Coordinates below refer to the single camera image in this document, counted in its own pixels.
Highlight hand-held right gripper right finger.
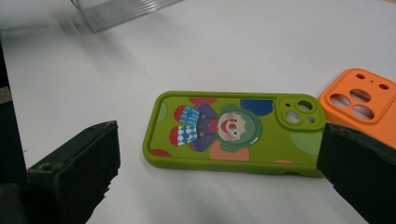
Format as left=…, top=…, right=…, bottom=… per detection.
left=317, top=121, right=396, bottom=224

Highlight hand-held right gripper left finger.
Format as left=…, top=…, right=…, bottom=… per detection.
left=26, top=120, right=121, bottom=224

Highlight orange phone case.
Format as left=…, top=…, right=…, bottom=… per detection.
left=318, top=67, right=396, bottom=149

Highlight green clown phone case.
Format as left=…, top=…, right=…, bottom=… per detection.
left=142, top=91, right=328, bottom=179

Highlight clear plastic rack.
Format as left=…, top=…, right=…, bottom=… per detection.
left=55, top=0, right=185, bottom=34

